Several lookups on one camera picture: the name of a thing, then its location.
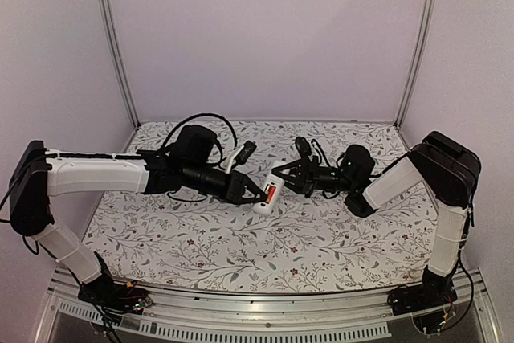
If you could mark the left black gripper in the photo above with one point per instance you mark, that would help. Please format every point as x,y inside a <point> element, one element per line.
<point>235,189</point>

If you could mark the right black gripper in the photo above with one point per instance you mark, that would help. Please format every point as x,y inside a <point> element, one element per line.
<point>306,176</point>

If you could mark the white remote control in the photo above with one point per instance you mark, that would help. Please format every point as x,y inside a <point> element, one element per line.
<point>263,208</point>

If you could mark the red battery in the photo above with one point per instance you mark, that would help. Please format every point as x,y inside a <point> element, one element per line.
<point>271,199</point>

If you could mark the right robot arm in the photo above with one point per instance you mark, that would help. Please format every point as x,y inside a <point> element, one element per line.
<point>448,170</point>

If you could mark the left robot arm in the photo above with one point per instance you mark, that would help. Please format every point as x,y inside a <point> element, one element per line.
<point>42,174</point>

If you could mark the floral patterned table mat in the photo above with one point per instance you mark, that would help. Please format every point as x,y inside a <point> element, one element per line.
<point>311,244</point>

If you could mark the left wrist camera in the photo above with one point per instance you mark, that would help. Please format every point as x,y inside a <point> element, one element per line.
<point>245,152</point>

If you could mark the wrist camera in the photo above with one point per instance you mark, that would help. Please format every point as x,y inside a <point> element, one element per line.
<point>303,147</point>
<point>245,152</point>

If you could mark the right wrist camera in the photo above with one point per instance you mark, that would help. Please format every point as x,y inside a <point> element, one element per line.
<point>303,147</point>

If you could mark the front aluminium rail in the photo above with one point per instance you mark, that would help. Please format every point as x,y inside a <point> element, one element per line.
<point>186,315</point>

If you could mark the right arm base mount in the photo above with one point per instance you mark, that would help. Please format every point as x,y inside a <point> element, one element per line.
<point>432,291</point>

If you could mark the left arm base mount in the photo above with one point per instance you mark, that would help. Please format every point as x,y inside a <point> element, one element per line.
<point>104,292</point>

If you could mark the right aluminium frame post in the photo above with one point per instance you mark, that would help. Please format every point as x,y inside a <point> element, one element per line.
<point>415,63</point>

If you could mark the aluminium frame post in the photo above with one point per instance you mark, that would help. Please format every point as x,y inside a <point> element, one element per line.
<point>117,61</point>
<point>415,63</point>

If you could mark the left aluminium frame post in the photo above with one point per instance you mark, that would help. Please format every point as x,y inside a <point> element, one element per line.
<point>117,61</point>

